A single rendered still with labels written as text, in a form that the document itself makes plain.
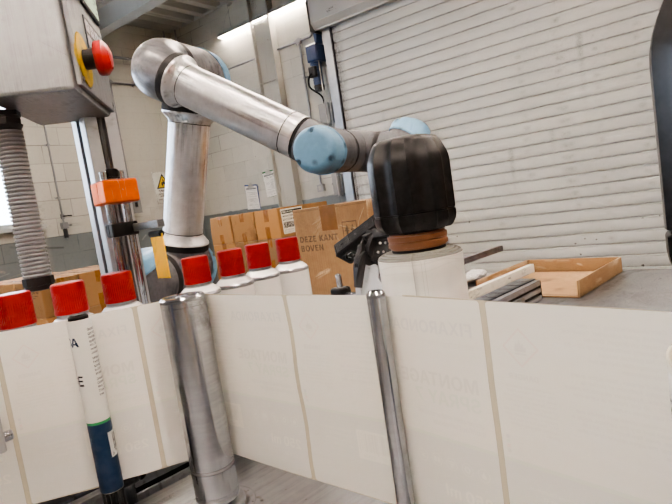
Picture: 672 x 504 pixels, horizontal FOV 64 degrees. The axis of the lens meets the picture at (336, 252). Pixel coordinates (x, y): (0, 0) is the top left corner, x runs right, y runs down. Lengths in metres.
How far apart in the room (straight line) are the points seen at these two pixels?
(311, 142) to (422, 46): 4.63
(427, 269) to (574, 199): 4.43
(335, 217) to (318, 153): 0.45
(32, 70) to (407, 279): 0.45
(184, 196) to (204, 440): 0.76
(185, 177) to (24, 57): 0.56
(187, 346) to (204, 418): 0.06
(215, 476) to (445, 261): 0.28
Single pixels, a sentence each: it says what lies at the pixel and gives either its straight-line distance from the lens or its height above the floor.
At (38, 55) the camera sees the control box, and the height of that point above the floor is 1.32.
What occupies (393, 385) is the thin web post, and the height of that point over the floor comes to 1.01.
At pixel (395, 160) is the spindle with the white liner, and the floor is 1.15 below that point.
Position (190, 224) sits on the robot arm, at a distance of 1.19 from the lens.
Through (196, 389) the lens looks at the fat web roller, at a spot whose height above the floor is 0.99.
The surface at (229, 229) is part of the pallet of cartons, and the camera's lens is 4.87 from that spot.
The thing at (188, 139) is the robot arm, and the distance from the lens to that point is 1.16.
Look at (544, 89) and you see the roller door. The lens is 4.98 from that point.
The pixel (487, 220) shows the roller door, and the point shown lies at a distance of 5.14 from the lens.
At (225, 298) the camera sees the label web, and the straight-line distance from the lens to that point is 0.46.
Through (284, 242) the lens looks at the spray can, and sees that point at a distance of 0.77.
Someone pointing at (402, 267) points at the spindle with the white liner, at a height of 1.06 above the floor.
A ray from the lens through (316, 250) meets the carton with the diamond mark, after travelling 1.33.
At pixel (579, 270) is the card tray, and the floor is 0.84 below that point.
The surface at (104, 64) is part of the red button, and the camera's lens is 0.68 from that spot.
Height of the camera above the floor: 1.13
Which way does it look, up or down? 5 degrees down
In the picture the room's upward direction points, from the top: 9 degrees counter-clockwise
